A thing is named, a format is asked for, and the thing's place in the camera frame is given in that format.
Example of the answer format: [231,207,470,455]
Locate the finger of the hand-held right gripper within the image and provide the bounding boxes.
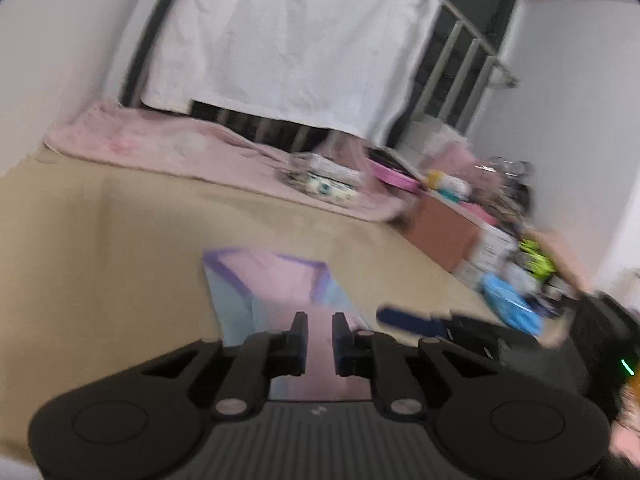
[376,306,453,338]
[442,314,540,362]

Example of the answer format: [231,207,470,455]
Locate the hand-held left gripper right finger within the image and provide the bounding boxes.
[332,311,502,419]

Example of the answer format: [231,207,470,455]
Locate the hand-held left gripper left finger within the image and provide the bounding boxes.
[141,311,309,419]

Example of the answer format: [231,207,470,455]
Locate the pink garment with purple trim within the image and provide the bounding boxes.
[202,246,381,403]

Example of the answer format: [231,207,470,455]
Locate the blue plastic bag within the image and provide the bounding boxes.
[480,272,546,337]

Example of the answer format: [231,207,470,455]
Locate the white printed box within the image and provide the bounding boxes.
[457,220,522,289]

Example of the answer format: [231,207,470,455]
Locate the brown cardboard box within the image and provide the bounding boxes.
[406,192,484,274]

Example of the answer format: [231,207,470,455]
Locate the neon green item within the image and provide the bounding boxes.
[517,239,556,284]

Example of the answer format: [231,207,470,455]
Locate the yellow and white toy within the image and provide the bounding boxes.
[424,170,472,202]

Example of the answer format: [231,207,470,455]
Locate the pink round basin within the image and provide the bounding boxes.
[367,152,424,194]

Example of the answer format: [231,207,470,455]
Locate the dark cluttered items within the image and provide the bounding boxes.
[475,156,534,232]

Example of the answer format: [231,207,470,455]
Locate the pink cloth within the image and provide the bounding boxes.
[425,139,482,182]

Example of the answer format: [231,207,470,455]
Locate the stack of white boxes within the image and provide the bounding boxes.
[399,114,472,162]

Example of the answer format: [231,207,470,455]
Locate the beige bed sheet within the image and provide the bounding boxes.
[0,152,568,463]

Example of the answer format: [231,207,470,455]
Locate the pink blanket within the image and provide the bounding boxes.
[44,100,407,223]

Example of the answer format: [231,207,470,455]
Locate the white sheet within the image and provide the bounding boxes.
[141,0,444,146]

